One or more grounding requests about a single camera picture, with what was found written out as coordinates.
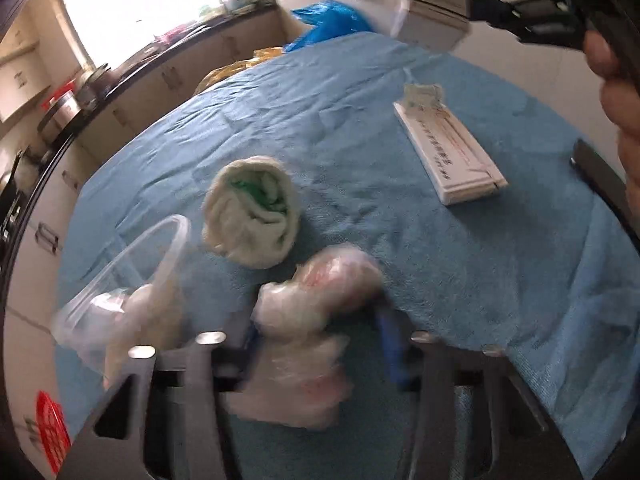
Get clear plastic cup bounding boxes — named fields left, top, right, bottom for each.
left=51, top=214, right=191, bottom=387

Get clear plastic bag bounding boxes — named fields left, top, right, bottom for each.
left=226, top=244, right=384, bottom=430

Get white grey small box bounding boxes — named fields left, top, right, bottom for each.
left=390, top=0, right=470, bottom=52

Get white long carton box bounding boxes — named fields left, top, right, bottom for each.
left=394, top=84, right=509, bottom=206

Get white towel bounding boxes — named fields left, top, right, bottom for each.
left=202, top=156, right=300, bottom=269

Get lower kitchen cabinets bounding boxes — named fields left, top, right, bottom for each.
left=1, top=0, right=285, bottom=479

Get right hand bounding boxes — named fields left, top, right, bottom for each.
left=584, top=30, right=640, bottom=216

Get red plastic basket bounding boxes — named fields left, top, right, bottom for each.
left=36, top=390, right=72, bottom=474

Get black chair back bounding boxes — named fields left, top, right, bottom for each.
left=570, top=139, right=639, bottom=249

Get blue table cloth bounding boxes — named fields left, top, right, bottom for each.
left=58, top=34, right=639, bottom=478

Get blue plastic bag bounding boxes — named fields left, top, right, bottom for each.
left=284, top=0, right=374, bottom=52

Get silver rice cooker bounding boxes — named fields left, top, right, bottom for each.
left=37, top=90, right=82, bottom=145

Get yellow plastic bag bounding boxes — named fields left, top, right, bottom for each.
left=193, top=47, right=284, bottom=96

